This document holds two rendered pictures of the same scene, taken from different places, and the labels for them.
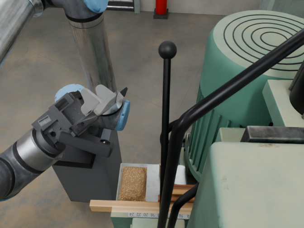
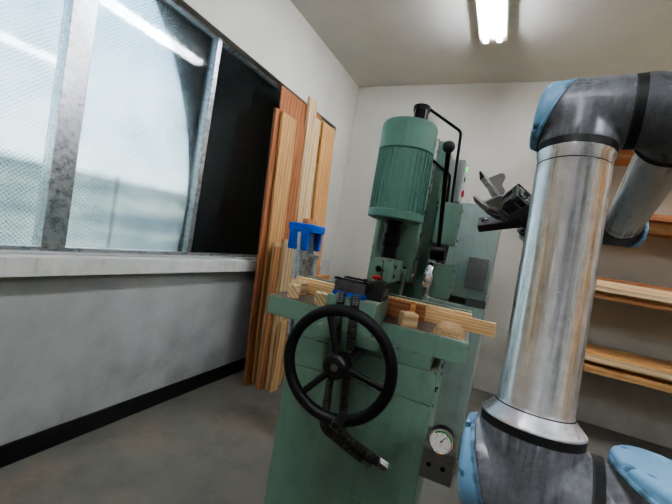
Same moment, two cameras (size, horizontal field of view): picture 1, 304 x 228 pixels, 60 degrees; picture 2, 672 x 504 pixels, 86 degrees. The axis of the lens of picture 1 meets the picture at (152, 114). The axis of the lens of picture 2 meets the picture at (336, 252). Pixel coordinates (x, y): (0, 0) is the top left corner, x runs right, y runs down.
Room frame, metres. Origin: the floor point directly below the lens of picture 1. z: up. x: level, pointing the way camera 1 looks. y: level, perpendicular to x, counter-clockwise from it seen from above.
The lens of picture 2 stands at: (1.47, 0.05, 1.11)
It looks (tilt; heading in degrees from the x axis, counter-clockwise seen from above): 2 degrees down; 199
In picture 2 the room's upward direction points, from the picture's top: 10 degrees clockwise
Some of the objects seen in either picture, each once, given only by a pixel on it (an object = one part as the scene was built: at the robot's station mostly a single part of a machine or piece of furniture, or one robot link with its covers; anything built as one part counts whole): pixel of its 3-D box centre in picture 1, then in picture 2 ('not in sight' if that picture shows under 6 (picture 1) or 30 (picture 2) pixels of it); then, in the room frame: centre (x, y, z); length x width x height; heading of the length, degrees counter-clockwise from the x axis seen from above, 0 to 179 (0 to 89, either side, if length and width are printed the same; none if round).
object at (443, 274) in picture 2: not in sight; (439, 280); (0.13, 0.00, 1.02); 0.09 x 0.07 x 0.12; 88
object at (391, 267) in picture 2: not in sight; (387, 271); (0.29, -0.16, 1.03); 0.14 x 0.07 x 0.09; 178
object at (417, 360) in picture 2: not in sight; (369, 337); (0.37, -0.17, 0.82); 0.40 x 0.21 x 0.04; 88
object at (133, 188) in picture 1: (133, 181); (450, 327); (0.41, 0.06, 0.91); 0.12 x 0.09 x 0.03; 178
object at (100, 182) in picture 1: (91, 162); not in sight; (0.87, 0.38, 0.27); 0.30 x 0.30 x 0.55; 84
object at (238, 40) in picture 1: (244, 114); (402, 173); (0.31, -0.17, 1.35); 0.18 x 0.18 x 0.31
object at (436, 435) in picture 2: not in sight; (441, 442); (0.53, 0.09, 0.65); 0.06 x 0.04 x 0.08; 88
